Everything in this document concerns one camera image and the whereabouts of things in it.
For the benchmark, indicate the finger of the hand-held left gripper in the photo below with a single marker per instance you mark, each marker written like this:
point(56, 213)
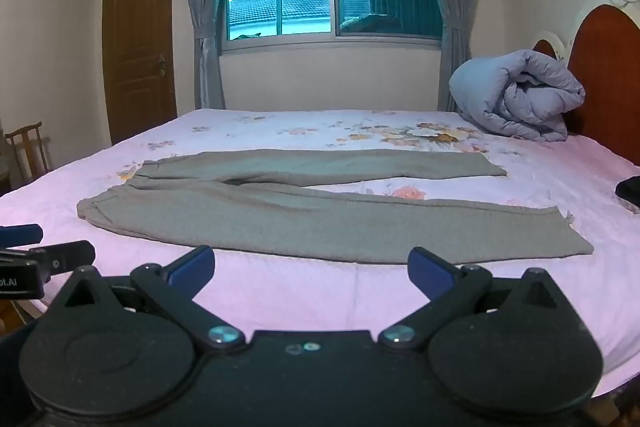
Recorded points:
point(65, 254)
point(20, 234)

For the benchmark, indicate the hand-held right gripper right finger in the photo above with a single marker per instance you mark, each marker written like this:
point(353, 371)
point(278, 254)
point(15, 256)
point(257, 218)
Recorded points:
point(429, 269)

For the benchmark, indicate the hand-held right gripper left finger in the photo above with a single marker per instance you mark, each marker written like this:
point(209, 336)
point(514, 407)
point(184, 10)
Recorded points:
point(192, 268)

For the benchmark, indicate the brown wooden door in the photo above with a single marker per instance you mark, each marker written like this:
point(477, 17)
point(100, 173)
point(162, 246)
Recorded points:
point(140, 37)

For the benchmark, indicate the grey pants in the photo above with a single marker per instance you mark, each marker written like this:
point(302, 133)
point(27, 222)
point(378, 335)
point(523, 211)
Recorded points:
point(280, 217)

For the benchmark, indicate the bed with pink floral sheet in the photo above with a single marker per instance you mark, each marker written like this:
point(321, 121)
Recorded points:
point(310, 292)

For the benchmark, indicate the black object on bed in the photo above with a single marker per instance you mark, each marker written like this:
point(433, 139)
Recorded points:
point(629, 193)

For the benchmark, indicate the wooden chair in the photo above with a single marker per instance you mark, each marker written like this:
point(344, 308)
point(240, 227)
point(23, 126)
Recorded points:
point(27, 152)

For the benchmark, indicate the rolled grey-blue duvet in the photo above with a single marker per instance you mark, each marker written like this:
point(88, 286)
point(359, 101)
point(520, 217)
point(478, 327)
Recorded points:
point(515, 99)

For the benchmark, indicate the brown wooden headboard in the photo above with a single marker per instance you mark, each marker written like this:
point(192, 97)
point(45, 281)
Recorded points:
point(607, 77)

